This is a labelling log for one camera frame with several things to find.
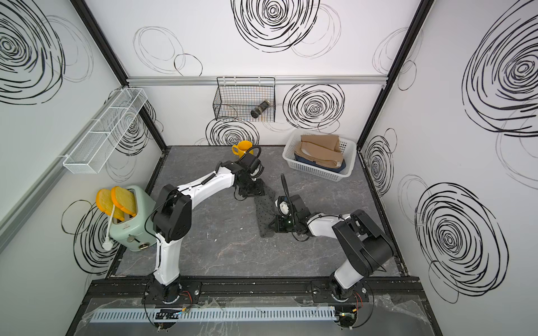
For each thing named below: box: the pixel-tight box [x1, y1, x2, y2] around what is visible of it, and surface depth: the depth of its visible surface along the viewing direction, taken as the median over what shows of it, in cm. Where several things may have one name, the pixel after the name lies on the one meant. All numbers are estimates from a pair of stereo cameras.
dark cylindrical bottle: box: [250, 100, 271, 119], surface depth 93 cm
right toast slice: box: [110, 186, 137, 222], surface depth 77 cm
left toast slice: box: [95, 188, 114, 217], surface depth 74 cm
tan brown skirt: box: [294, 134, 344, 168], surface depth 108 cm
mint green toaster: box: [109, 186, 158, 252], surface depth 76 cm
